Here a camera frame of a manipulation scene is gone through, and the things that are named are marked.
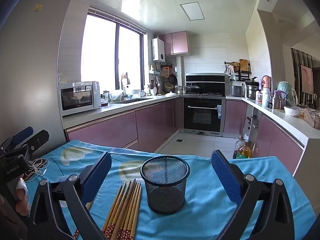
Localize kitchen window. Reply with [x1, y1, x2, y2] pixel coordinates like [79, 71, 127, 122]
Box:
[81, 14, 145, 92]

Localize person's left hand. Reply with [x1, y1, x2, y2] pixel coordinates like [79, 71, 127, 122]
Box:
[15, 177, 31, 217]

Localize black mesh utensil holder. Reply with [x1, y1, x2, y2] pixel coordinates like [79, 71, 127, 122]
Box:
[140, 156, 190, 215]

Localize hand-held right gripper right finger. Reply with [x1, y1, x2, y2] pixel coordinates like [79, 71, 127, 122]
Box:
[211, 150, 295, 240]

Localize built-in black oven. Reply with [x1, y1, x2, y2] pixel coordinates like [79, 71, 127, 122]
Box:
[183, 97, 223, 133]

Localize pink wall cabinet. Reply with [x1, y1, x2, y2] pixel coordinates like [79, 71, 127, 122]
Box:
[159, 31, 189, 56]

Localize black range hood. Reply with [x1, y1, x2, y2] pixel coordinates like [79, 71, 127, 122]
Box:
[185, 73, 225, 96]

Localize stainless steel pot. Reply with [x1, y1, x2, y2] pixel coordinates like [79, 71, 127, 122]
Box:
[245, 81, 259, 100]

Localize silver rice cooker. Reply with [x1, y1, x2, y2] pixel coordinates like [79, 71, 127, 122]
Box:
[230, 84, 245, 97]

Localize ceiling light panel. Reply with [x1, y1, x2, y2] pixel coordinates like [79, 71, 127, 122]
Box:
[179, 2, 205, 21]

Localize white plastic bottle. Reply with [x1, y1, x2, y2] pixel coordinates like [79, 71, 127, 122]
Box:
[262, 88, 271, 108]

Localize clear storage basket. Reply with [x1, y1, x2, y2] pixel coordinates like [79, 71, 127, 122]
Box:
[303, 109, 320, 128]

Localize white microwave oven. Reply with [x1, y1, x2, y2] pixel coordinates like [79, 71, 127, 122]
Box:
[58, 81, 102, 117]

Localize white water heater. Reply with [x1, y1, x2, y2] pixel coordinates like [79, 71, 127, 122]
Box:
[152, 38, 165, 62]

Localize bundle of wooden chopsticks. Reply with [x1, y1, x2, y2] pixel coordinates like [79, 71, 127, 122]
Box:
[72, 179, 142, 240]

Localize purple lidded jug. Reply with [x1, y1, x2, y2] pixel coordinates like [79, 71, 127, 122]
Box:
[272, 90, 285, 110]

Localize black wall rack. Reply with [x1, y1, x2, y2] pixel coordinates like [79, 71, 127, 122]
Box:
[224, 61, 251, 81]

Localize white bowl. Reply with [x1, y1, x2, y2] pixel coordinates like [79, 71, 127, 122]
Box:
[284, 106, 302, 117]

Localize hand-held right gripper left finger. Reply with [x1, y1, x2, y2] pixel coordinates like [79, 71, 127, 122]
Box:
[27, 152, 112, 240]

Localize framed wall picture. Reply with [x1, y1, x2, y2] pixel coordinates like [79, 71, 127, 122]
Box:
[300, 64, 313, 95]

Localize pink peninsula base cabinets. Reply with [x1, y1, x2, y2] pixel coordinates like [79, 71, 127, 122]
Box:
[255, 110, 305, 175]

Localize dark liquid bottle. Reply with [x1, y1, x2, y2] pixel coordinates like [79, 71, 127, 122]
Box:
[232, 136, 244, 159]

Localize white earphone cable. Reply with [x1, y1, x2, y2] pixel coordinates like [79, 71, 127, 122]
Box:
[27, 158, 49, 178]

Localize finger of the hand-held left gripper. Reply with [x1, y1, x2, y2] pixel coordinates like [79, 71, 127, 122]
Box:
[14, 129, 50, 155]
[0, 127, 34, 152]

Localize kitchen sink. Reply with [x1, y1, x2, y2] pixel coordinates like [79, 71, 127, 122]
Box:
[110, 97, 148, 104]

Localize grey refrigerator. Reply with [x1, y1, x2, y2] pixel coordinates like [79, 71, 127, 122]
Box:
[0, 0, 77, 150]

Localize narrow pink base cabinet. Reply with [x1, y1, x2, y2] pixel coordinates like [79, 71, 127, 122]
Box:
[223, 99, 247, 134]

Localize green kitchen appliance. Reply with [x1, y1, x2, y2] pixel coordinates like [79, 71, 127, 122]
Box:
[276, 81, 297, 105]

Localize blue floral tablecloth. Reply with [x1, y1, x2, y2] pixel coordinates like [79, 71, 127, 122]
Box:
[25, 140, 317, 240]

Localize black wok with lid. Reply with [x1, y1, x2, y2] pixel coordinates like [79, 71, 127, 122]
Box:
[184, 83, 202, 93]

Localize yellow cooking oil bottle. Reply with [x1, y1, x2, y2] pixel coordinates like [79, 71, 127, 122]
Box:
[239, 141, 252, 159]

